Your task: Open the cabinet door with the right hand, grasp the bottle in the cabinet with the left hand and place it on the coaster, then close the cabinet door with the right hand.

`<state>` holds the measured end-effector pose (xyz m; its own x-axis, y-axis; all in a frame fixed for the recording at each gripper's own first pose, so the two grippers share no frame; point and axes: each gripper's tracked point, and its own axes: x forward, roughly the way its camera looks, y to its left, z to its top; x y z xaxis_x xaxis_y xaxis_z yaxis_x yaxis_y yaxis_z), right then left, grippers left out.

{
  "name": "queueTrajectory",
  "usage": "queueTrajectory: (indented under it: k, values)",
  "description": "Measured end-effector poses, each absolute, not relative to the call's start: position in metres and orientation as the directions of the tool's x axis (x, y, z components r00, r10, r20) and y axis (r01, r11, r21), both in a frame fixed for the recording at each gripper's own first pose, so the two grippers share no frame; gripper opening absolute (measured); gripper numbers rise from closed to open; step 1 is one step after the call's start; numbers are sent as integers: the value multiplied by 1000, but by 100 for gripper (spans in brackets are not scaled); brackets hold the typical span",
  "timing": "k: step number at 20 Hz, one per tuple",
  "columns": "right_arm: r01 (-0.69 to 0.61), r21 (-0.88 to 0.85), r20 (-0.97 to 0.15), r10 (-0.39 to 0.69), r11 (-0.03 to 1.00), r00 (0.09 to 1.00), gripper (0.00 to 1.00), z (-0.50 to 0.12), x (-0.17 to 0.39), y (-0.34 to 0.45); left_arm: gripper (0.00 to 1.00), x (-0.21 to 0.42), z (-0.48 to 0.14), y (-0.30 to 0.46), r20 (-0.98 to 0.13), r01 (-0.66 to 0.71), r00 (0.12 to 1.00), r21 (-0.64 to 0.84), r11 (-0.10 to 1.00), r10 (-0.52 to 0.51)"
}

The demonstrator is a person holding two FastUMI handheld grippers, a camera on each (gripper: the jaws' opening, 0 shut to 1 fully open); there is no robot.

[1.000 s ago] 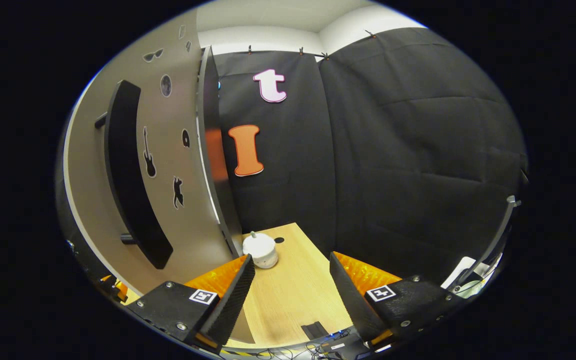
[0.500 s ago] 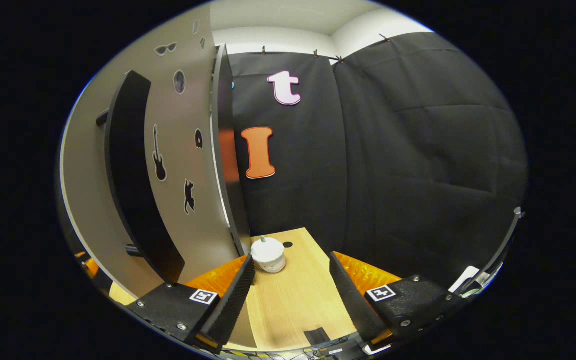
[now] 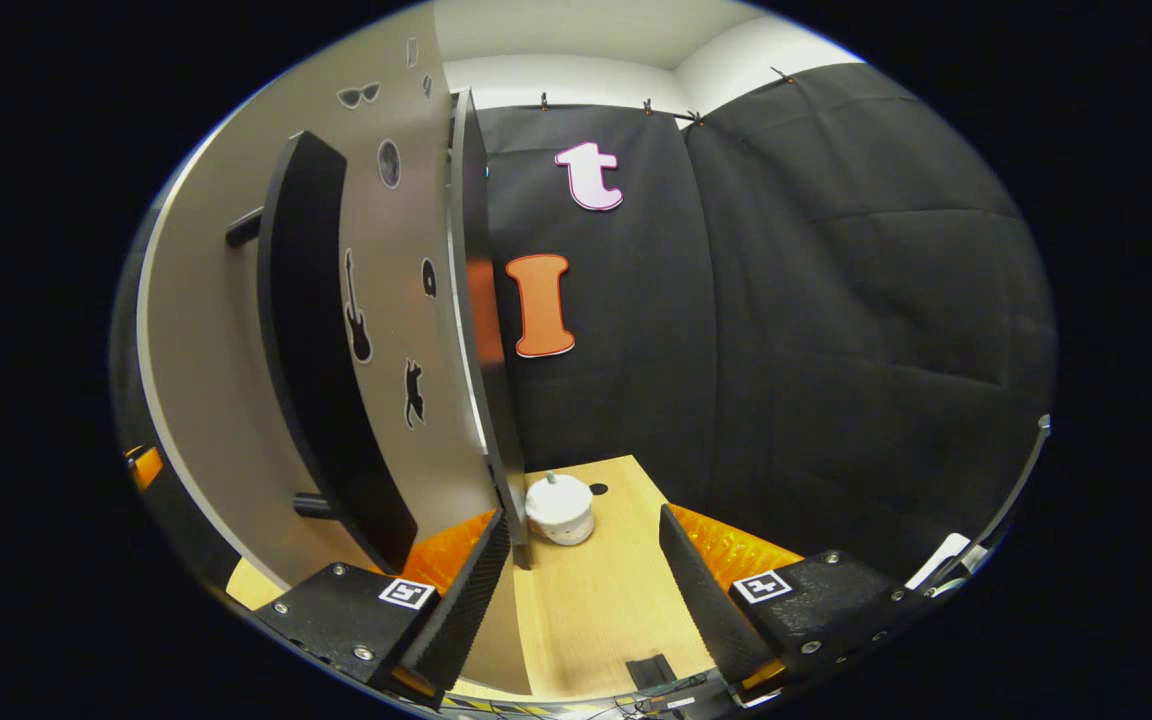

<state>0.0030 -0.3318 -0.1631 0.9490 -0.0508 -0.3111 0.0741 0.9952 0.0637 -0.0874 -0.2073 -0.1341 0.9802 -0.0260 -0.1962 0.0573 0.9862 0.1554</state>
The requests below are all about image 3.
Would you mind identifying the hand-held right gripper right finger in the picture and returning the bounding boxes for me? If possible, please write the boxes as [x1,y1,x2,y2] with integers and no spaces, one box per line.
[658,503,937,701]

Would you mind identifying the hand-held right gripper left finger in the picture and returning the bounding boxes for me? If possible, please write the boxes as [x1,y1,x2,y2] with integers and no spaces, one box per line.
[251,508,514,706]

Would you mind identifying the beige cabinet door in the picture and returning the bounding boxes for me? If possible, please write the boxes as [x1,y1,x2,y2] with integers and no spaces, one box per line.
[136,10,502,591]

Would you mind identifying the black door handle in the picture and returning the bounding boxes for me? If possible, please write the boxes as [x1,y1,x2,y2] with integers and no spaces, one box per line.
[226,130,419,576]

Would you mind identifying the black rectangular block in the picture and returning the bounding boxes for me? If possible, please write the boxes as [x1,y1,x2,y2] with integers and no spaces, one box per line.
[626,655,682,691]

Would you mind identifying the black backdrop cloth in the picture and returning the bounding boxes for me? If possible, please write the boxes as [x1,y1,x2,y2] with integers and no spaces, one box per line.
[476,62,1057,581]

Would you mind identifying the black cable bundle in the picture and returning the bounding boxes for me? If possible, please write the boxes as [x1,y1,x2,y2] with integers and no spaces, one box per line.
[576,675,737,716]

